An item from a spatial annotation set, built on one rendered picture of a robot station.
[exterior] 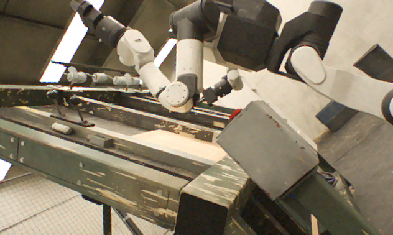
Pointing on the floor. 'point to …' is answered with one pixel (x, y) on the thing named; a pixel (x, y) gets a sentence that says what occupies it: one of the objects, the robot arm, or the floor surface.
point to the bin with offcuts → (379, 64)
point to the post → (331, 207)
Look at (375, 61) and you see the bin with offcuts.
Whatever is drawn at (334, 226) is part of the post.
